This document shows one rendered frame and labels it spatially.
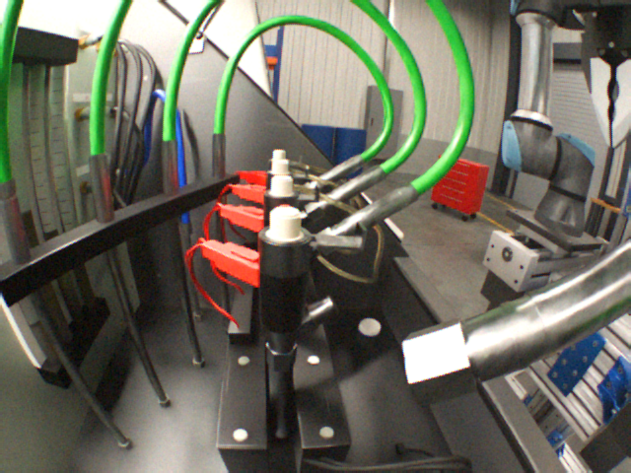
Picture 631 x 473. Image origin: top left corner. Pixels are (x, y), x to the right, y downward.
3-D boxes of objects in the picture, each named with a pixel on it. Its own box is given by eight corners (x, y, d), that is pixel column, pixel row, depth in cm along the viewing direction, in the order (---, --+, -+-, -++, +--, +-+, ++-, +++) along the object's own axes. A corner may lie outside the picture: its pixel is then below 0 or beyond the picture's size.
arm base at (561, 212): (550, 216, 65) (559, 183, 61) (589, 236, 52) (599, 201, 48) (524, 213, 62) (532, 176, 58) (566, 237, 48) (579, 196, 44)
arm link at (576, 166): (594, 201, 45) (605, 147, 40) (550, 184, 51) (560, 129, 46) (579, 191, 55) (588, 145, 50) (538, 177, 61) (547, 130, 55)
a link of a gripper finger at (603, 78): (625, 157, 17) (632, 78, 13) (607, 144, 16) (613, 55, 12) (605, 150, 20) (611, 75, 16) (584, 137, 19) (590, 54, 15)
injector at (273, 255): (318, 440, 23) (356, 245, 15) (267, 442, 22) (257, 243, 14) (315, 418, 26) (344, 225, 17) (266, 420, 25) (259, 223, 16)
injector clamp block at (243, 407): (328, 493, 23) (353, 442, 17) (240, 496, 22) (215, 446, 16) (300, 315, 54) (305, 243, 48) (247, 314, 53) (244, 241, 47)
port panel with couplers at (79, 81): (96, 229, 31) (97, -8, 18) (77, 228, 30) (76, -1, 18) (134, 198, 42) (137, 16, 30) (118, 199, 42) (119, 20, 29)
